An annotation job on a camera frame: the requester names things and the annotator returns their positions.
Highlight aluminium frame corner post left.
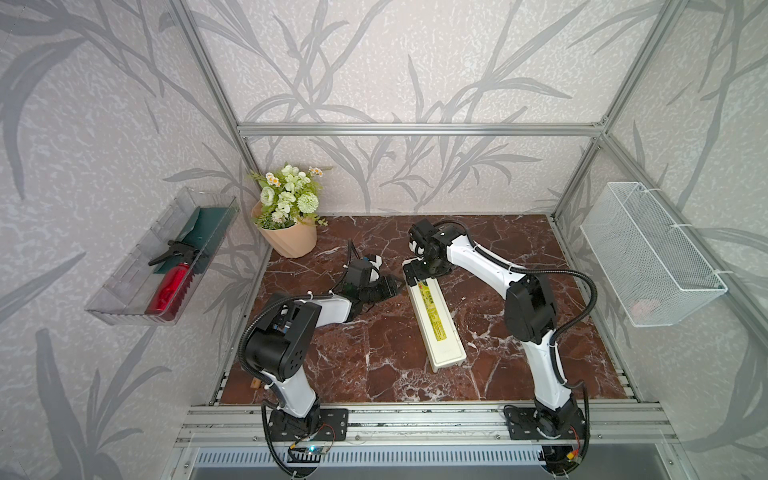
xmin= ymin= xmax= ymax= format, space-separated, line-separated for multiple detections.
xmin=170 ymin=0 xmax=258 ymax=171

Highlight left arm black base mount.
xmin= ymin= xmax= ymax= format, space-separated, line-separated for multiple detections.
xmin=267 ymin=407 xmax=350 ymax=442

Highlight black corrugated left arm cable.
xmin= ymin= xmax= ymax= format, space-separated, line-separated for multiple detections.
xmin=237 ymin=292 xmax=319 ymax=385

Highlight clear plastic wall bin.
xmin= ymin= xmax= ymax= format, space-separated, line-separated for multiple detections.
xmin=85 ymin=187 xmax=240 ymax=326

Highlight aluminium frame corner post right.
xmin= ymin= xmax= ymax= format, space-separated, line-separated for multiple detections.
xmin=550 ymin=0 xmax=688 ymax=223

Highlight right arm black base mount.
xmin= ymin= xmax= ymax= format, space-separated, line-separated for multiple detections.
xmin=502 ymin=401 xmax=589 ymax=441

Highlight terracotta flower pot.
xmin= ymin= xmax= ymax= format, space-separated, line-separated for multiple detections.
xmin=257 ymin=222 xmax=317 ymax=258

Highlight cream dispenser lid yellow label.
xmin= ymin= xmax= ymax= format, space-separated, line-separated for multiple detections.
xmin=402 ymin=258 xmax=467 ymax=373

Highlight aluminium front rail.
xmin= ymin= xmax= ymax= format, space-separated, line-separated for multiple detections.
xmin=175 ymin=399 xmax=678 ymax=447

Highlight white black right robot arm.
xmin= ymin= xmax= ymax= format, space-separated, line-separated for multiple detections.
xmin=408 ymin=219 xmax=578 ymax=427

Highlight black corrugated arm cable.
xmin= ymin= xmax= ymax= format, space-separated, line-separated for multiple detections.
xmin=237 ymin=292 xmax=319 ymax=385
xmin=434 ymin=219 xmax=599 ymax=385

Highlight red spray bottle black trigger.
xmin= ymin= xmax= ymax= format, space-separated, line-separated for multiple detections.
xmin=145 ymin=240 xmax=200 ymax=322

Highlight green white artificial flowers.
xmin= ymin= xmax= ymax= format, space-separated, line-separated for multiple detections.
xmin=249 ymin=163 xmax=327 ymax=230

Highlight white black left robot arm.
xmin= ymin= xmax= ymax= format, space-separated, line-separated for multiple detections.
xmin=237 ymin=255 xmax=405 ymax=420

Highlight white wire mesh basket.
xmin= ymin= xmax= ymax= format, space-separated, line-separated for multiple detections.
xmin=581 ymin=182 xmax=728 ymax=328

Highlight aluminium frame horizontal bar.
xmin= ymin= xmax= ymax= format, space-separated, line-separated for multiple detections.
xmin=237 ymin=123 xmax=602 ymax=137

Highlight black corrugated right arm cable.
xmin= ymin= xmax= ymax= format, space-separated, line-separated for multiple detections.
xmin=434 ymin=219 xmax=599 ymax=385

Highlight dark green plastic scoop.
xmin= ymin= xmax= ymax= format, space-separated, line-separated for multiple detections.
xmin=154 ymin=207 xmax=234 ymax=275

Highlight aluminium frame corner post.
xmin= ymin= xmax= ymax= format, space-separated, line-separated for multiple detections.
xmin=550 ymin=0 xmax=688 ymax=223
xmin=170 ymin=0 xmax=258 ymax=171

